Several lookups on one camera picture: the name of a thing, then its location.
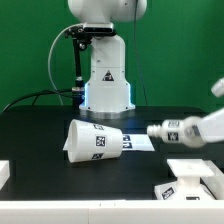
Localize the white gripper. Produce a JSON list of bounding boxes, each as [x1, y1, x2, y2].
[[194, 77, 224, 145]]

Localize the white lamp bulb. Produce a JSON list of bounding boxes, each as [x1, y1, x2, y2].
[[147, 116, 205, 148]]

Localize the white lamp base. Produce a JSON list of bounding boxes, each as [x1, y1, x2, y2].
[[154, 159, 214, 200]]

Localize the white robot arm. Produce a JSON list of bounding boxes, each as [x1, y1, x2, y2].
[[68, 0, 224, 147]]

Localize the white lamp shade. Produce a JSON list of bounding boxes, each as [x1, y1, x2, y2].
[[64, 120, 123, 163]]

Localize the white paper with tags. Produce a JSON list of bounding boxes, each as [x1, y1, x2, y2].
[[63, 134, 154, 153]]

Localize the black camera on stand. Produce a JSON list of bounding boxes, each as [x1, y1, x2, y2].
[[64, 23, 116, 91]]

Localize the black cables on table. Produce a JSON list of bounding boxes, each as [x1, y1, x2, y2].
[[1, 88, 81, 114]]

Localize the grey camera cable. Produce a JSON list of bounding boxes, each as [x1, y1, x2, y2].
[[47, 25, 78, 107]]

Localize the white front rail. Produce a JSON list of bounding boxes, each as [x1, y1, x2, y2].
[[0, 200, 224, 224]]

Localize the white left rail block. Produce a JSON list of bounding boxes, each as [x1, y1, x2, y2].
[[0, 160, 10, 190]]

